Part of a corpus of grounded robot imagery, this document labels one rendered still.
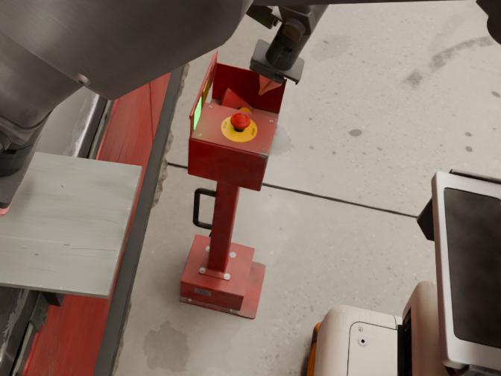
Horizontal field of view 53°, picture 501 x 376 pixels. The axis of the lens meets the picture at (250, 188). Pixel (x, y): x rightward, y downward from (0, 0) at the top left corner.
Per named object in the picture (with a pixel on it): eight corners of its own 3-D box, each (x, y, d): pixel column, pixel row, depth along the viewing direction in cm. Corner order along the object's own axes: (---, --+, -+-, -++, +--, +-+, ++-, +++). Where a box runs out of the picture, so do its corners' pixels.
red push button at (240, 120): (246, 140, 100) (248, 127, 97) (227, 135, 100) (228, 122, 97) (250, 126, 102) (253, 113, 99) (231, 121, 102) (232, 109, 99)
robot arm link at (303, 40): (313, 30, 87) (323, 14, 91) (279, 8, 87) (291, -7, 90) (296, 58, 92) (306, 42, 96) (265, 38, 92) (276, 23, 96)
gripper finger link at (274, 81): (242, 72, 107) (259, 40, 99) (273, 86, 108) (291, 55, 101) (235, 94, 103) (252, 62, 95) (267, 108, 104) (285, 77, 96)
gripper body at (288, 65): (255, 45, 100) (269, 16, 94) (301, 66, 102) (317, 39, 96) (248, 65, 96) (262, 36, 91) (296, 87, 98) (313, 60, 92)
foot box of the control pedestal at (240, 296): (255, 320, 159) (259, 304, 150) (178, 301, 160) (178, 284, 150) (266, 265, 171) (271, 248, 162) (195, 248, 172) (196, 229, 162)
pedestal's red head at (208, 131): (259, 192, 107) (273, 135, 92) (186, 174, 107) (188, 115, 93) (276, 126, 119) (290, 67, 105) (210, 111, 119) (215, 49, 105)
